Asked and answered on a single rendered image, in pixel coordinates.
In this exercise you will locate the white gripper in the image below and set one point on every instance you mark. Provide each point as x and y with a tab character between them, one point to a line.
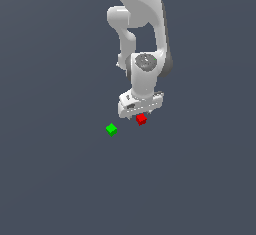
140	105

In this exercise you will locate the red cube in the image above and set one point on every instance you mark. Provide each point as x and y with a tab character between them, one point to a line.
141	119

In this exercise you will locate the green cube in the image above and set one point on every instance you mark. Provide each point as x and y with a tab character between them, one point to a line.
111	129

